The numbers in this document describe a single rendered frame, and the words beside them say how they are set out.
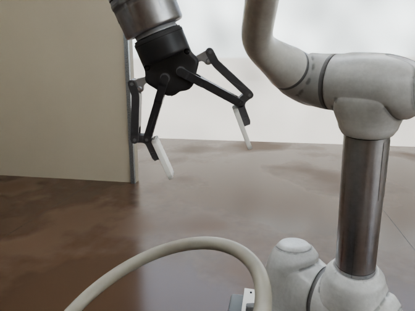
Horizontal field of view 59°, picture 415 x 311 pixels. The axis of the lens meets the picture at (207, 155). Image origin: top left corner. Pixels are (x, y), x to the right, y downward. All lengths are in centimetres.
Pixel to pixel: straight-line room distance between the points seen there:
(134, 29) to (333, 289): 82
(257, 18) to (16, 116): 583
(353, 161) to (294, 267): 39
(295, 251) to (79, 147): 496
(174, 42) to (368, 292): 78
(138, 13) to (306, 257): 85
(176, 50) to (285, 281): 81
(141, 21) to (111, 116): 501
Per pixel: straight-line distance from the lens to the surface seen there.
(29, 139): 626
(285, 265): 114
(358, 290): 104
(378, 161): 90
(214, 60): 55
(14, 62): 624
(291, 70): 83
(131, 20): 53
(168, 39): 53
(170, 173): 59
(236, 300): 148
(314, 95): 88
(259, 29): 68
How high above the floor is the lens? 165
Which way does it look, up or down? 13 degrees down
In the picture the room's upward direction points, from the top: straight up
